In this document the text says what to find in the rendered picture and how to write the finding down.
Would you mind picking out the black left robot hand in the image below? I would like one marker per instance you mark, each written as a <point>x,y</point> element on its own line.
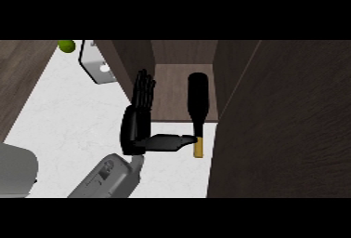
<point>134,130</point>

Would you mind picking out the dark wooden cabinet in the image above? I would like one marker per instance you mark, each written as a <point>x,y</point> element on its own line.
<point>172,93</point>

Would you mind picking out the black wine bottle gold top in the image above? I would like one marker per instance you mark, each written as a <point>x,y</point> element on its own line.
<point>197,93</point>

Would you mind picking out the dark wooden cabinet door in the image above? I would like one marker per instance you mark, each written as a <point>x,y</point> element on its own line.
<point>283,124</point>

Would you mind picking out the pale grey angular appliance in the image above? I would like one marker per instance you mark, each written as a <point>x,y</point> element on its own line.
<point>97,66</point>

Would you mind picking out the pale grey rounded appliance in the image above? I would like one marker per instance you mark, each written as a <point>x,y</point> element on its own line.
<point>14,173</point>

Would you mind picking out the green lime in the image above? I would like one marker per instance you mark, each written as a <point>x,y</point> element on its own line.
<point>66,46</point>

